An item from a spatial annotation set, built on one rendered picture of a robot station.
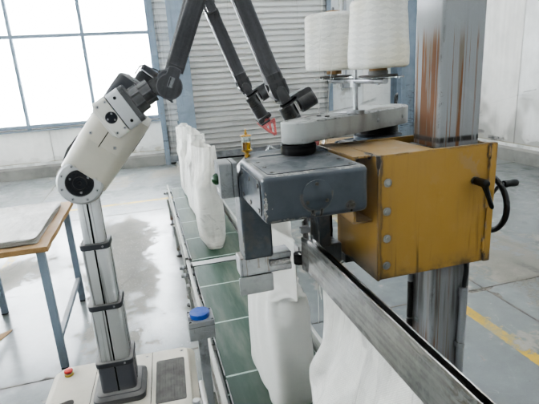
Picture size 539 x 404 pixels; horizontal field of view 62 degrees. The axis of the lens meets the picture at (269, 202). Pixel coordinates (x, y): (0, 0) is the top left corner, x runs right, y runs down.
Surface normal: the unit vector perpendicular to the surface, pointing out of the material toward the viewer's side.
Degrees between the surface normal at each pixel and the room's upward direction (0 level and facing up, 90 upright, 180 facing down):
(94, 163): 115
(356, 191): 90
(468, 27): 90
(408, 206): 90
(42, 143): 90
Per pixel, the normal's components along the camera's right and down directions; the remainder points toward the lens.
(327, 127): 0.64, 0.18
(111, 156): -0.14, 0.66
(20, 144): 0.27, 0.25
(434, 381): -0.96, 0.13
